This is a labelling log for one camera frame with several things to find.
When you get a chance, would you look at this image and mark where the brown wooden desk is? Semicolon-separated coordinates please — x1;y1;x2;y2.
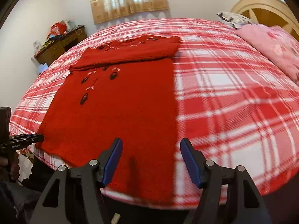
34;27;87;66

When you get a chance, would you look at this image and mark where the white paper shopping bag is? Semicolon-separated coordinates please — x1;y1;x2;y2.
31;57;49;75

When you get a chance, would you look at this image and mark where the cream wooden headboard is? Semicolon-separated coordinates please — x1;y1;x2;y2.
230;0;299;41

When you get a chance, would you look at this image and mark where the red embroidered knit sweater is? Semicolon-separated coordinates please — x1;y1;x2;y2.
35;35;181;204

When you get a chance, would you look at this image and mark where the brown patterned pillow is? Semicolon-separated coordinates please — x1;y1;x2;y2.
216;12;255;29

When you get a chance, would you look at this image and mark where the yellow floral window curtain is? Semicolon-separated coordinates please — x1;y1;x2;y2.
87;0;169;24

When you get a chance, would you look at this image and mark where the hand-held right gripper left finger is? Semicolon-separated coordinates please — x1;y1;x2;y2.
30;138;123;224

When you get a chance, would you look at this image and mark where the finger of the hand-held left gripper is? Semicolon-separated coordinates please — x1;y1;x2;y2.
9;134;45;144

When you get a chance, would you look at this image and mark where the pink floral quilt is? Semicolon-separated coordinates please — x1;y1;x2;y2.
236;24;299;85

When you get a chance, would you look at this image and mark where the bed with red plaid sheet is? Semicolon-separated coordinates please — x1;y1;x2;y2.
10;17;299;206

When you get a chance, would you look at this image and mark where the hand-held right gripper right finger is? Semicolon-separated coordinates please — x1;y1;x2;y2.
180;138;272;224

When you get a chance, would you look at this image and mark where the person's left hand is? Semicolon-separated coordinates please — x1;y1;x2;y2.
0;153;19;181

